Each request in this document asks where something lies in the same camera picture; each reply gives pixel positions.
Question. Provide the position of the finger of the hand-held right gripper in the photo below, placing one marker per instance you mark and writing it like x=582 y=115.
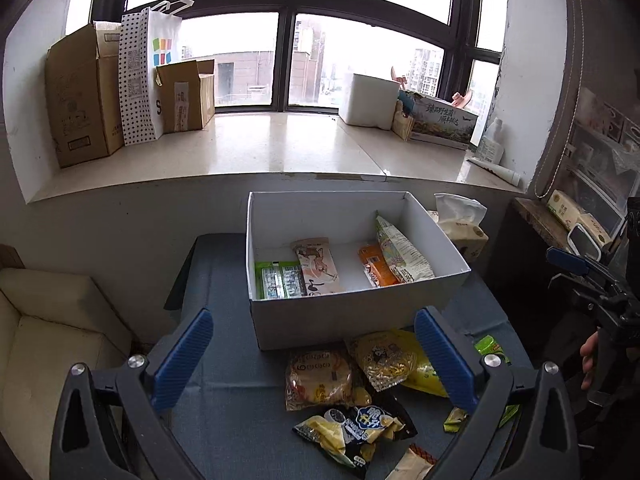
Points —
x=565 y=260
x=592 y=297

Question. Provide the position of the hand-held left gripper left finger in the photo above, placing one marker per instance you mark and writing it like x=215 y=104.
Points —
x=182 y=355

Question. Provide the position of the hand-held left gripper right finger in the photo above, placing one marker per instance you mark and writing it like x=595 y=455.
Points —
x=445 y=355

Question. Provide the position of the yellow red-lettered snack packet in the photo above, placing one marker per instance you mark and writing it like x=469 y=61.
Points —
x=427 y=375

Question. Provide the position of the yellow cartoon noodle packet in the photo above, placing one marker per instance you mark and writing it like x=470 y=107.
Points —
x=385 y=362

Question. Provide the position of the white cardboard box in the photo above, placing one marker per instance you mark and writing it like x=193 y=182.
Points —
x=340 y=317

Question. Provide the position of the white brown-edged snack packet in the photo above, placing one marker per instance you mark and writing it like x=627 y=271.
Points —
x=412 y=465

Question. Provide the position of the black yellow chips packet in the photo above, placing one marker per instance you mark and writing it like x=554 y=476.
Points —
x=350 y=432

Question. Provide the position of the orange bread packet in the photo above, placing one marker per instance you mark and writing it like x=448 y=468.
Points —
x=320 y=375

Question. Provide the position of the person's right hand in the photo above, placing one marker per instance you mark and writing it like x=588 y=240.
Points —
x=589 y=360

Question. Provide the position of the white framed device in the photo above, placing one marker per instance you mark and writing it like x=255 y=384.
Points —
x=585 y=242

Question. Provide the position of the blue grey cloth mat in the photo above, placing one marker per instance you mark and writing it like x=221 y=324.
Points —
x=230 y=360

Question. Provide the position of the wooden shelf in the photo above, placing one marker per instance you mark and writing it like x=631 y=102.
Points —
x=537 y=220

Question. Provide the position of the green white tissue box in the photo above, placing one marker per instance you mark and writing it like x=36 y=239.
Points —
x=570 y=210

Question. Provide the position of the beige tissue pack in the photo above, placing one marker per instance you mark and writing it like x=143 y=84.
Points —
x=465 y=237

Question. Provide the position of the white green snack packet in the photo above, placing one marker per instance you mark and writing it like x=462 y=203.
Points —
x=402 y=255

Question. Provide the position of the clear plastic drawer unit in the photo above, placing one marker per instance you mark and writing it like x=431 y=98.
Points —
x=607 y=160

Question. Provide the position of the white tube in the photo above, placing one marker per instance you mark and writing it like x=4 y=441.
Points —
x=500 y=172

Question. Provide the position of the orange snack packet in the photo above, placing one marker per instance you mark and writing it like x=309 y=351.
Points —
x=372 y=265

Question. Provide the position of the green gum pack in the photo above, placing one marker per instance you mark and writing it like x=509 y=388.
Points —
x=277 y=282

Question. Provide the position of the white plastic bottle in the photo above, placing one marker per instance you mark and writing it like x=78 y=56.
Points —
x=490 y=147

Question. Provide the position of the beige sofa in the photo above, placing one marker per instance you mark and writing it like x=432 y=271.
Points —
x=45 y=350

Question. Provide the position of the pink white snack packet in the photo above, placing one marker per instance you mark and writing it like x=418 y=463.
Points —
x=317 y=267

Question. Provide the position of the landscape printed box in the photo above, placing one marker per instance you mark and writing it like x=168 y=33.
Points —
x=440 y=120

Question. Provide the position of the pink object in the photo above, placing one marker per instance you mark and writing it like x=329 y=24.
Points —
x=462 y=100
x=398 y=76

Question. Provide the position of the small brown patterned carton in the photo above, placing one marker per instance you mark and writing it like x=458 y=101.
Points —
x=401 y=122

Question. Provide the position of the white foam box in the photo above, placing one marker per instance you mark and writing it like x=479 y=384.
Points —
x=367 y=100

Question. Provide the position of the small brown cardboard box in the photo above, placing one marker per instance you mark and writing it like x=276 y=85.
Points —
x=182 y=100

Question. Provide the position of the large brown cardboard box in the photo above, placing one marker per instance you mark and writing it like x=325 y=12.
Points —
x=80 y=105

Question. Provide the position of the white polka dot paper bag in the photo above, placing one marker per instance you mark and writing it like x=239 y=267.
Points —
x=135 y=85

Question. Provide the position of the black window frame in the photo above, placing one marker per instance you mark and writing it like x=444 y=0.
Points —
x=285 y=60

